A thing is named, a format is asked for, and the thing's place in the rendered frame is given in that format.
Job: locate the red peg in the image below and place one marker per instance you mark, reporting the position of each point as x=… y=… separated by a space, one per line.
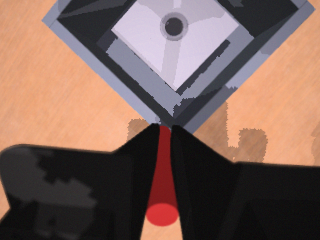
x=162 y=209

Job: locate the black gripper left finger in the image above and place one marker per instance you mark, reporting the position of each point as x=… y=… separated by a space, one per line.
x=120 y=180

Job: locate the dark grey open box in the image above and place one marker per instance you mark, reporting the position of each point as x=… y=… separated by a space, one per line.
x=263 y=26

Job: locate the white square plate with hole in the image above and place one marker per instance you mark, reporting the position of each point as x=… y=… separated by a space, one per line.
x=202 y=26

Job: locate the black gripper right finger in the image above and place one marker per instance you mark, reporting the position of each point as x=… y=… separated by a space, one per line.
x=211 y=190

